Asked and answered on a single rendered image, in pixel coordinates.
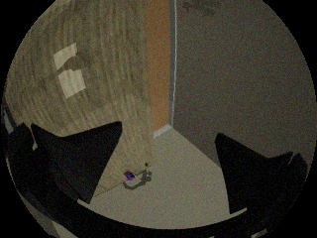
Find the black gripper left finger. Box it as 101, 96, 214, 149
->
31, 120, 123, 205

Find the purple cube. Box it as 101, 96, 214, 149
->
126, 174, 135, 181

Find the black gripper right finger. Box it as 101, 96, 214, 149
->
215, 134, 293, 214

